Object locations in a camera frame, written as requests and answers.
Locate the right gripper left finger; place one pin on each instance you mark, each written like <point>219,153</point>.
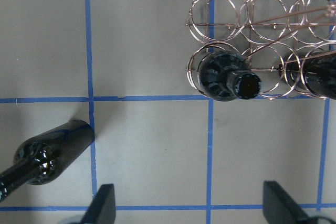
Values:
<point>102,208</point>

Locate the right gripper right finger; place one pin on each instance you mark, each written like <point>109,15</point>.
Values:
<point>279,207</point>

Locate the dark wine bottle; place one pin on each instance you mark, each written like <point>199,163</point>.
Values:
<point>42,158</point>
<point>317,73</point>
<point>224,76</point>

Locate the copper wire bottle basket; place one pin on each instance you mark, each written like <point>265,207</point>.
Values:
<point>266,33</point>

